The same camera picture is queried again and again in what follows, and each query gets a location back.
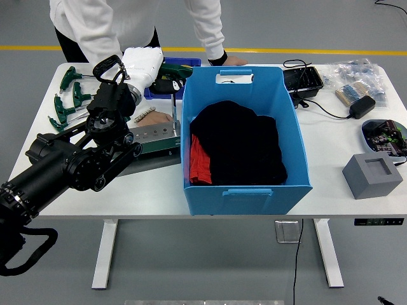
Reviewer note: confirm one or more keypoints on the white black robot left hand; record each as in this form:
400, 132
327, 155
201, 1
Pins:
140, 63

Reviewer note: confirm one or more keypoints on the person's right hand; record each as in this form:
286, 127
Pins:
155, 120

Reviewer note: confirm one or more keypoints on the person's left hand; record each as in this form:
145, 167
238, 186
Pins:
236, 61

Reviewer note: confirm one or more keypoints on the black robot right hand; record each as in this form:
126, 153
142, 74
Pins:
384, 301

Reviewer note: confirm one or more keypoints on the grey green hex wrench stand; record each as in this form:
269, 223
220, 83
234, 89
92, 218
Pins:
159, 146

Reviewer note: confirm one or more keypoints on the person's left forearm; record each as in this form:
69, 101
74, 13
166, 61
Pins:
210, 38

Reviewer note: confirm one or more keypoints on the person's right forearm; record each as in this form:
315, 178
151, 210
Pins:
101, 44

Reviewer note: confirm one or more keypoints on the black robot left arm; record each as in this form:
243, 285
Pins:
47, 165

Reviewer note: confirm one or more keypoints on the large light blue plastic box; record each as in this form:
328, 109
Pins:
248, 203

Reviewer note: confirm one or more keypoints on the black wristband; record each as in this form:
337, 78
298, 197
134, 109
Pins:
218, 60

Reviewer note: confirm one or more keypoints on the person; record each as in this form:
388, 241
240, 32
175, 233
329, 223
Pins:
133, 19

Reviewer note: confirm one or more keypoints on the small dark blue bin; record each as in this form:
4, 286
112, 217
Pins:
187, 61

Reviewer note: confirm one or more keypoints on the red cloth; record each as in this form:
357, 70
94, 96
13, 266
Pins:
198, 162

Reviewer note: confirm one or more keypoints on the black plastic tray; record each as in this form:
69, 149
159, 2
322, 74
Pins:
302, 81

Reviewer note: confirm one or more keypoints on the white table leg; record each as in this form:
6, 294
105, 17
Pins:
106, 254
327, 254

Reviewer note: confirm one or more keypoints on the black table control panel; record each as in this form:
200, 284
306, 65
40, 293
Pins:
378, 221

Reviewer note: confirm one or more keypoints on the black cloth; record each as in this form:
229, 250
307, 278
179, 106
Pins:
238, 143

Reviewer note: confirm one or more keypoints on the grey foam block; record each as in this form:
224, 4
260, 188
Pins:
365, 187

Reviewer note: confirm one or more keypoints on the resistor tape bundle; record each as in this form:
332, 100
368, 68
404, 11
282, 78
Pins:
348, 93

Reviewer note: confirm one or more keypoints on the metal floor socket cover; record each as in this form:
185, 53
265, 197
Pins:
286, 232

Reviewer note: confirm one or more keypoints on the clear bag of blue parts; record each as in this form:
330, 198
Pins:
359, 71

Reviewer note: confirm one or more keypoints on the black power adapter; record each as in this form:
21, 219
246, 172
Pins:
362, 107

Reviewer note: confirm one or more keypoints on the white blue plate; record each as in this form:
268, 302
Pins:
365, 143

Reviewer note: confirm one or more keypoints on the electronic parts pile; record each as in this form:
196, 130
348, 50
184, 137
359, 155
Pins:
384, 139

